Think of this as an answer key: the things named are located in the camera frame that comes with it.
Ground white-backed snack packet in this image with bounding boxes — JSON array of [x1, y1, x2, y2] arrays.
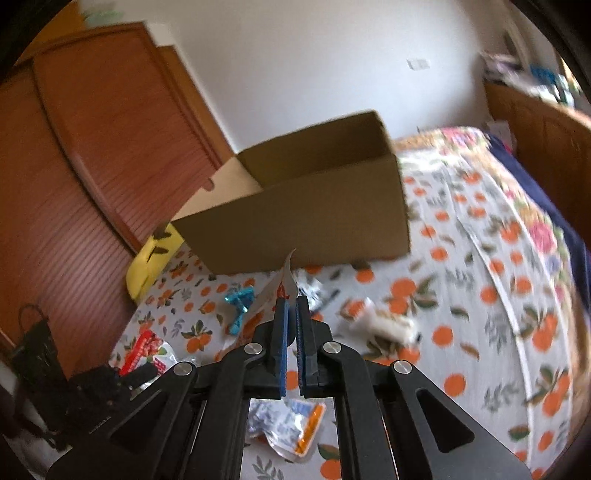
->
[[256, 248, 301, 324]]

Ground long wooden cabinet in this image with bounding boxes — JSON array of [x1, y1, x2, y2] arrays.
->
[[482, 78, 591, 195]]

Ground white and orange snack packet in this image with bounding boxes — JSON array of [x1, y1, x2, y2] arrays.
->
[[247, 399, 326, 457]]

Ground white paper bag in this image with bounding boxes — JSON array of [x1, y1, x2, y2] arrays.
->
[[485, 119, 513, 148]]

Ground blue bottles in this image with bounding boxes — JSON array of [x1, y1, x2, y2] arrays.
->
[[529, 67, 561, 93]]

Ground navy blanket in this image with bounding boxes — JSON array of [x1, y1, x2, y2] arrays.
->
[[485, 134, 591, 268]]

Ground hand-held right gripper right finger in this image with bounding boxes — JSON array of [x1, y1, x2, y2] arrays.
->
[[295, 295, 532, 480]]

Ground yellow plush toy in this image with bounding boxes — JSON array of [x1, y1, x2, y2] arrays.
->
[[126, 224, 185, 305]]

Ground silver snack packet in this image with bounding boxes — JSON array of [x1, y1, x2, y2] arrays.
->
[[295, 270, 340, 315]]

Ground floral blanket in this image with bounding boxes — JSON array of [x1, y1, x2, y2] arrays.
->
[[397, 127, 591, 370]]

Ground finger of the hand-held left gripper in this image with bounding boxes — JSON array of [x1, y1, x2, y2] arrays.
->
[[117, 364, 160, 386]]

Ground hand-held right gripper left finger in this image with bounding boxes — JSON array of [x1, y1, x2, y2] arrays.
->
[[46, 296, 291, 480]]

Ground wooden slatted wardrobe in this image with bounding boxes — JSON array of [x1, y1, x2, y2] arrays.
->
[[0, 21, 236, 384]]

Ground cardboard box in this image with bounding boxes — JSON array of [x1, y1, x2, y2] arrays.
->
[[171, 110, 411, 276]]

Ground red and white snack packet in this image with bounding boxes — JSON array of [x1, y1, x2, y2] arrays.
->
[[119, 330, 178, 374]]

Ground teal plastic toy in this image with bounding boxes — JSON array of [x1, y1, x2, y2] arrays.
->
[[224, 286, 257, 335]]

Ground stack of purple boxes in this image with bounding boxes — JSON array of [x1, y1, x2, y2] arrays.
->
[[482, 53, 522, 79]]

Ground green plastic container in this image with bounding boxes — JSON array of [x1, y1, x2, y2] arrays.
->
[[83, 2, 121, 24]]

